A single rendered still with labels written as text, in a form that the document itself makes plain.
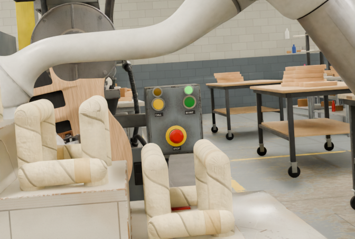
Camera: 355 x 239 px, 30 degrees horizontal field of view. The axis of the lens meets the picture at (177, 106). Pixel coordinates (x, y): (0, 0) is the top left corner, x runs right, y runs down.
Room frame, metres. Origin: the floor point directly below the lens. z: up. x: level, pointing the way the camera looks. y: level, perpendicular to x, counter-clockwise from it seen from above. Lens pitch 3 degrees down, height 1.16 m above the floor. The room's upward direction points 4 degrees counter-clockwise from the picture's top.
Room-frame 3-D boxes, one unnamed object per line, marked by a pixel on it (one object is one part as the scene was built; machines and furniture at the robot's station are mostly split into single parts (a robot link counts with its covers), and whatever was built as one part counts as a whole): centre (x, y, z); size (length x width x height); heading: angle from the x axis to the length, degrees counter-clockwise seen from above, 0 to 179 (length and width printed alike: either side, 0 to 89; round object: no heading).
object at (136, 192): (2.16, 0.15, 0.93); 0.15 x 0.10 x 0.55; 5
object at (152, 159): (0.94, 0.04, 1.04); 0.20 x 0.03 x 0.03; 4
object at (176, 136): (1.89, 0.01, 0.98); 0.04 x 0.04 x 0.04; 5
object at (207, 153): (0.95, -0.04, 1.04); 0.20 x 0.03 x 0.03; 4
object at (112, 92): (2.14, 0.30, 1.11); 0.36 x 0.24 x 0.04; 5
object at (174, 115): (2.02, 0.05, 0.99); 0.24 x 0.21 x 0.26; 5
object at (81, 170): (0.84, 0.15, 1.04); 0.11 x 0.03 x 0.03; 95
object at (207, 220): (0.85, -0.01, 0.96); 0.11 x 0.03 x 0.03; 95
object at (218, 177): (0.86, -0.05, 0.99); 0.03 x 0.03 x 0.09
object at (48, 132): (1.01, 0.21, 1.07); 0.03 x 0.03 x 0.09
